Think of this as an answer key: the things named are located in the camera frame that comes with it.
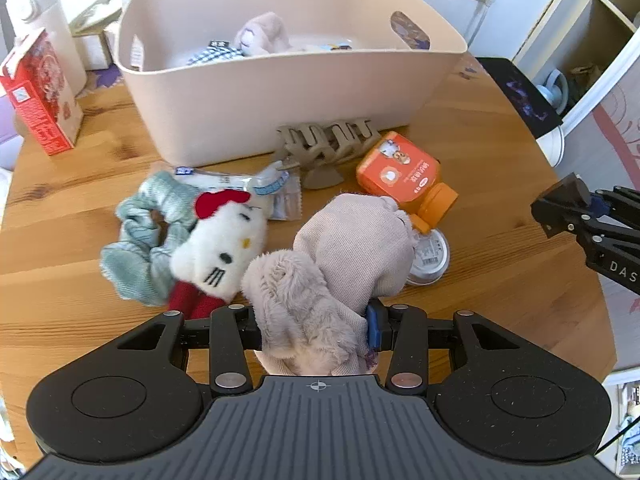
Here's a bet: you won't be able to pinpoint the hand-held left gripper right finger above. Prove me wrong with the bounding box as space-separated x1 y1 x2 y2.
365 300 511 392

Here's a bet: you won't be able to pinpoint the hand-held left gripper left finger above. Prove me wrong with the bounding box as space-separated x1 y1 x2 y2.
117 305 263 395

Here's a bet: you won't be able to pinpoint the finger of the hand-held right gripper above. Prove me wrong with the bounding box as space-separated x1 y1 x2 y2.
531 173 640 242

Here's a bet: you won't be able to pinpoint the pink fuzzy sock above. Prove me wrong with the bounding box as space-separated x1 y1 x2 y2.
242 192 419 377

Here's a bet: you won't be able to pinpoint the white cat plush toy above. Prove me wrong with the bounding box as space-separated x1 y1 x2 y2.
167 190 269 320

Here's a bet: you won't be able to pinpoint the green scrunchie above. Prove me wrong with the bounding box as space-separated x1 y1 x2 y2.
100 170 202 307

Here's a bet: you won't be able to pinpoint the clear bread packet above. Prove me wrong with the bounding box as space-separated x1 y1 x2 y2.
174 163 302 222

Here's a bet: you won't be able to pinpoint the orange bottle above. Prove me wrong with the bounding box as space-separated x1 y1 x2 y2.
356 130 459 235

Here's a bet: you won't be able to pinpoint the taupe hair claw clip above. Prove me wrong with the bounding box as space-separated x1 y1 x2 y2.
274 117 382 190

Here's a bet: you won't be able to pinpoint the beige plastic storage basket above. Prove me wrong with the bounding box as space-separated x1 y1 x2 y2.
114 0 469 169

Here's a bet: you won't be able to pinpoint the blue gingham cloth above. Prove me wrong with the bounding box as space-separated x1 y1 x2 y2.
187 41 247 67

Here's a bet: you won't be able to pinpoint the wooden desktop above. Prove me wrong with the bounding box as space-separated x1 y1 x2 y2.
0 60 619 386

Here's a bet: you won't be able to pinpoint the white bucket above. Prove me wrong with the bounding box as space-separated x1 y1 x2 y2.
537 127 567 167

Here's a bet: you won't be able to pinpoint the round metal tin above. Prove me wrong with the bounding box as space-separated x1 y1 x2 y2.
405 227 450 287

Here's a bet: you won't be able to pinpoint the pink patterned floor mat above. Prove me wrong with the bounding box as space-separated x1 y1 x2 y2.
590 75 640 311

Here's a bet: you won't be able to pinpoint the small blue fan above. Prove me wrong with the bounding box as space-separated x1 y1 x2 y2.
535 69 571 112

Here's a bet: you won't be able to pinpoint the black stool with purple print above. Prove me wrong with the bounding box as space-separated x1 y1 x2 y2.
472 56 565 141

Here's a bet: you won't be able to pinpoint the white shelf unit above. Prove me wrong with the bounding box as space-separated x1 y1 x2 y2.
512 0 640 131

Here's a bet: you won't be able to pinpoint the red carton box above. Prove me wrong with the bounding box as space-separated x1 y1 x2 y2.
0 27 85 156

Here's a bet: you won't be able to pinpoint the open cardboard boxes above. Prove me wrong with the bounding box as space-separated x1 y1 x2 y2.
69 0 124 72

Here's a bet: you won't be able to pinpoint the white thermos bottle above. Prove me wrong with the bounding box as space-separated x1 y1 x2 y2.
5 0 89 97

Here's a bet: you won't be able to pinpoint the white plug and cable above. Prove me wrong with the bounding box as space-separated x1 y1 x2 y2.
462 0 497 45

